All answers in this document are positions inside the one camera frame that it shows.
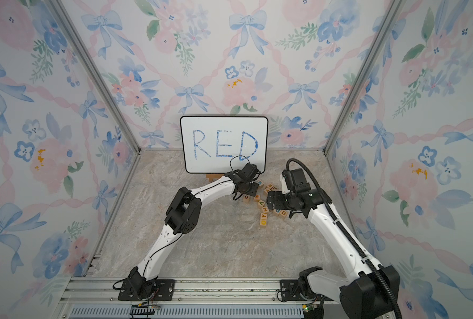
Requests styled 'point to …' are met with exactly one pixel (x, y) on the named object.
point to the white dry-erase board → (222, 144)
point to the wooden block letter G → (246, 198)
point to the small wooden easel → (213, 177)
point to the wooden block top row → (270, 186)
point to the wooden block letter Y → (264, 217)
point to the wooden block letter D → (283, 212)
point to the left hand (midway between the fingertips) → (255, 187)
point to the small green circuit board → (308, 308)
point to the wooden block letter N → (265, 209)
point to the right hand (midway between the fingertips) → (280, 199)
